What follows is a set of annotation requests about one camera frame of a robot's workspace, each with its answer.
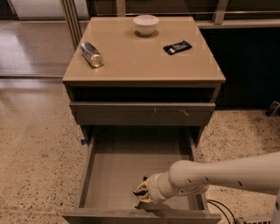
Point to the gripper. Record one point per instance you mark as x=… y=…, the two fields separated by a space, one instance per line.
x=152 y=186

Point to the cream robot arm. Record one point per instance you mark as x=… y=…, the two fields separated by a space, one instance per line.
x=259 y=174

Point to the open grey middle drawer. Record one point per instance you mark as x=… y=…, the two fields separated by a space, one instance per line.
x=117 y=161

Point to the closed grey top drawer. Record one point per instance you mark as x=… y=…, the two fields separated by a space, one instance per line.
x=142 y=113

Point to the grey drawer cabinet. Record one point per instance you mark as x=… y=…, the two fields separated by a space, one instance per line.
x=137 y=69

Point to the floor power strip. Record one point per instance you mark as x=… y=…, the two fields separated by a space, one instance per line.
x=253 y=220

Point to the silver metal can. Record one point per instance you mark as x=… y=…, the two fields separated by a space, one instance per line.
x=91 y=54

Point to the small dark floor device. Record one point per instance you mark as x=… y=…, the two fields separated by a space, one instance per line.
x=273 y=108

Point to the white ceramic bowl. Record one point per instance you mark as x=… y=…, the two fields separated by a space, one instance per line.
x=145 y=24

